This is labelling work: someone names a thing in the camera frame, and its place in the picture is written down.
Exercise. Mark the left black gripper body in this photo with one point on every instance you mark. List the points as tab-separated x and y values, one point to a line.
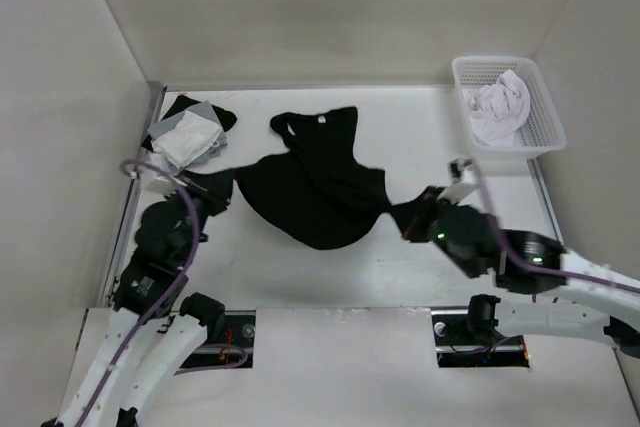
186	208

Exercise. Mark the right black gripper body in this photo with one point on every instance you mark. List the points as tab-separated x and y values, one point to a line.
439	239

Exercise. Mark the black tank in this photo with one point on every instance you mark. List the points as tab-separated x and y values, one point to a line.
316	191
225	118

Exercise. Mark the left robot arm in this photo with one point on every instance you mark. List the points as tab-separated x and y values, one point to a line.
130	368

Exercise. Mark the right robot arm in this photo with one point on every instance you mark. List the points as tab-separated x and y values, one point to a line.
571	296

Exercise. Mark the folded white tank top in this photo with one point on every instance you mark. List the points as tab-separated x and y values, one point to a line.
192	136

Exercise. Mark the folded black tank top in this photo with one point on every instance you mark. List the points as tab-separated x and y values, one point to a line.
225	118

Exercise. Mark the folded grey tank top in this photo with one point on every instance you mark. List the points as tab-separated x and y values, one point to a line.
162	127

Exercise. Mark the white tank top in basket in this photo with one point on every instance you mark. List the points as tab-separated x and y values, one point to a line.
499	110

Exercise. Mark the white plastic basket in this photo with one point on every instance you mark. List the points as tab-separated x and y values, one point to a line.
543	131

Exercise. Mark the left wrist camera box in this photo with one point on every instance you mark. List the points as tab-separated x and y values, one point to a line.
153	182

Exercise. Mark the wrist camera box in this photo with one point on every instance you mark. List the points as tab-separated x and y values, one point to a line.
462	179
153	182

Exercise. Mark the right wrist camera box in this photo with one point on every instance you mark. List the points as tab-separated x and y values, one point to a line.
462	179

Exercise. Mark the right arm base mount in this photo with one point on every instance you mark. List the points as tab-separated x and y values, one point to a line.
457	347

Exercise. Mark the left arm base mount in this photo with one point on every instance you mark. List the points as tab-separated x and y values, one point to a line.
233	347

